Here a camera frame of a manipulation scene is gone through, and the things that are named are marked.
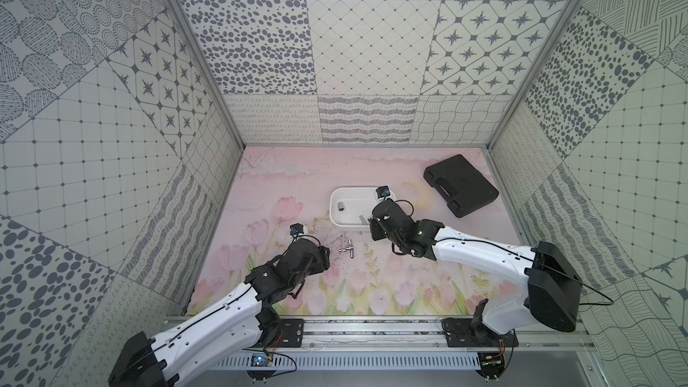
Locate medium chrome socket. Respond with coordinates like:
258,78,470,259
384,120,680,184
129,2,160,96
347,239,355,259

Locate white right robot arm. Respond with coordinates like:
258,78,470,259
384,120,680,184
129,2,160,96
370,199,582,336

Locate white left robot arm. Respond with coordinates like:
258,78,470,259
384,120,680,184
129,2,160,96
107,235,331,386

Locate white plastic storage box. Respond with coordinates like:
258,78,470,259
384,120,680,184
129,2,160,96
329,186,396,232

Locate black plastic tool case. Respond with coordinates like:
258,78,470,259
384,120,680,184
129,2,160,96
423,154,499,218

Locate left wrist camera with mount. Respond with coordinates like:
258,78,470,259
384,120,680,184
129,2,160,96
290,223,306,238

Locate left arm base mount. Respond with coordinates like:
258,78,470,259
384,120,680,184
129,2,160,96
254,307,305,349

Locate aluminium mounting rail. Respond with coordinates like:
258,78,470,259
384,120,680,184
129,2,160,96
279,316,594,352

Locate white slotted cable duct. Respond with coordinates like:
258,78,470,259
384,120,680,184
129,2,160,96
212,350,479,371

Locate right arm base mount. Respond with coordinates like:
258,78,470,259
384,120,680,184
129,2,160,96
441,298,519,348

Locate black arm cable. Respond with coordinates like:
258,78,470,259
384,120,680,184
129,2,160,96
434,235,615,306

